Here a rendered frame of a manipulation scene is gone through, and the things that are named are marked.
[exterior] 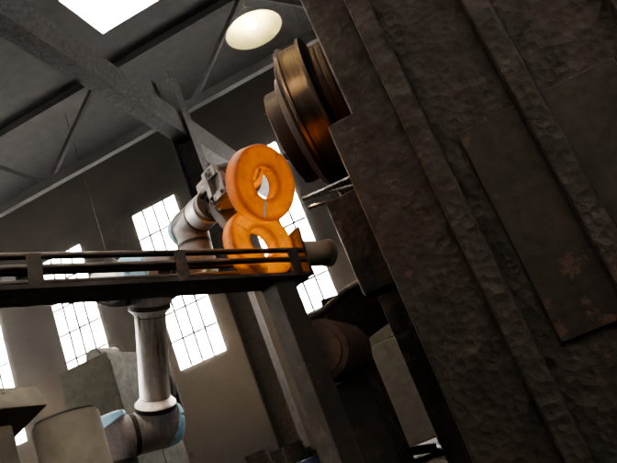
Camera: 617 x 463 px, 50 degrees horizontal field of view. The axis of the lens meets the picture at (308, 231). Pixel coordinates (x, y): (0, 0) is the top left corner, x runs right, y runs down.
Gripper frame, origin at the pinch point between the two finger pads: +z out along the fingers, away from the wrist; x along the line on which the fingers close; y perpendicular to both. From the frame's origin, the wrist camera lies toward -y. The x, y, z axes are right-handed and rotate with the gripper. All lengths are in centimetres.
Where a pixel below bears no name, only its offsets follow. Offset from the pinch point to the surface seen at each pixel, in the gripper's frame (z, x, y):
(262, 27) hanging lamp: -358, 354, 319
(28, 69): -870, 305, 599
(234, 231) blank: -4.9, -6.2, -9.3
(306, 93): -11.7, 32.6, 25.8
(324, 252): -4.4, 13.4, -17.0
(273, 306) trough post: -6.6, -2.1, -25.0
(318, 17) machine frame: 13.2, 19.1, 28.7
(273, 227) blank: -6.2, 4.1, -9.3
